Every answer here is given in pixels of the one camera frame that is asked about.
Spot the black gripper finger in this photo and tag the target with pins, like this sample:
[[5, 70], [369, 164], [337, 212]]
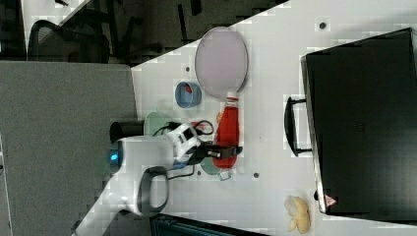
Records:
[[219, 152]]

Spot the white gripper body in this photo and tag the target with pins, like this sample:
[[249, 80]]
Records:
[[185, 141]]

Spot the red plush ketchup bottle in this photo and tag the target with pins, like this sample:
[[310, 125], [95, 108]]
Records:
[[227, 133]]

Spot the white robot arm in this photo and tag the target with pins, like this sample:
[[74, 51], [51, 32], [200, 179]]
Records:
[[143, 159]]

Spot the pale pink round plate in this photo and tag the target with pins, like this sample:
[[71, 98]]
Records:
[[221, 62]]

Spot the green glass cup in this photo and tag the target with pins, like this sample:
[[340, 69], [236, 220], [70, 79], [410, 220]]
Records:
[[212, 170]]

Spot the green perforated strainer basket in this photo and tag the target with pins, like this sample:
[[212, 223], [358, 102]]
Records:
[[154, 121]]

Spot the blue cup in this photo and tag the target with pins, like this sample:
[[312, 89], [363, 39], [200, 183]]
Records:
[[185, 99]]

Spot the red toy strawberry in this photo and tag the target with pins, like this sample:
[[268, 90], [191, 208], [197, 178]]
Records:
[[188, 89]]

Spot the black cylinder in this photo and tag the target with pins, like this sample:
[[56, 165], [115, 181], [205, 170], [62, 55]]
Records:
[[120, 130]]

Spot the yellow plush banana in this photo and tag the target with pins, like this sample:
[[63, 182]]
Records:
[[298, 210]]

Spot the black toaster oven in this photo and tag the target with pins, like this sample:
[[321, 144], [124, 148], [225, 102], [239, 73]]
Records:
[[361, 109]]

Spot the black office chair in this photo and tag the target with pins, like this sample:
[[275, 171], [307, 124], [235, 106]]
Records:
[[80, 40]]

